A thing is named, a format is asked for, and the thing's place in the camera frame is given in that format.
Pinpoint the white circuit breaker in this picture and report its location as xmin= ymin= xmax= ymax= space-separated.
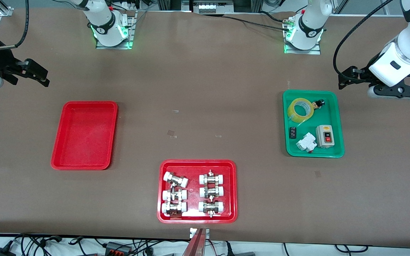
xmin=295 ymin=133 xmax=316 ymax=154

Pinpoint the silver aluminium frame post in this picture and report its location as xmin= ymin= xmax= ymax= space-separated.
xmin=0 ymin=0 xmax=14 ymax=17

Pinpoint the yellow tape roll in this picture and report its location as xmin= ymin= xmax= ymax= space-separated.
xmin=287 ymin=97 xmax=314 ymax=123

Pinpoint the red tray holding fittings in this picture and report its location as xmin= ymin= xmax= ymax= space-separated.
xmin=157 ymin=159 xmax=238 ymax=224

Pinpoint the grey push-button switch box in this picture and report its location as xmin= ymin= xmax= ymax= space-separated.
xmin=315 ymin=125 xmax=335 ymax=148

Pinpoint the metal white-capped pipe fitting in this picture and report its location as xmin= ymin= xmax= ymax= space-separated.
xmin=162 ymin=201 xmax=188 ymax=218
xmin=200 ymin=185 xmax=224 ymax=199
xmin=163 ymin=172 xmax=189 ymax=188
xmin=162 ymin=188 xmax=188 ymax=202
xmin=199 ymin=170 xmax=225 ymax=186
xmin=198 ymin=200 xmax=225 ymax=218

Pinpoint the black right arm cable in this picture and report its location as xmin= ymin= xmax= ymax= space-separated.
xmin=0 ymin=0 xmax=30 ymax=49

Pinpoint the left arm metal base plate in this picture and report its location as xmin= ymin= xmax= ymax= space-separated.
xmin=284 ymin=17 xmax=322 ymax=55

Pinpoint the green plastic tray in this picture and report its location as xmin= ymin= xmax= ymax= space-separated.
xmin=283 ymin=90 xmax=345 ymax=158

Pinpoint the long black table cable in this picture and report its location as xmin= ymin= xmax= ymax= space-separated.
xmin=222 ymin=15 xmax=288 ymax=31

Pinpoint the white power strip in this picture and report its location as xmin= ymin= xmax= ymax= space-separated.
xmin=198 ymin=1 xmax=235 ymax=14

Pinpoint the empty red plastic tray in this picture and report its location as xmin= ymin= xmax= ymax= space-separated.
xmin=51 ymin=101 xmax=118 ymax=170

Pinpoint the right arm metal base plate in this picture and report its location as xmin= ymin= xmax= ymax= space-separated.
xmin=96 ymin=11 xmax=135 ymax=50

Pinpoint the black connector box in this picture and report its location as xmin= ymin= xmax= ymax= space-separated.
xmin=104 ymin=241 xmax=133 ymax=255

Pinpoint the short black table cable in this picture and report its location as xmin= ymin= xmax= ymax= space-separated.
xmin=260 ymin=11 xmax=298 ymax=23

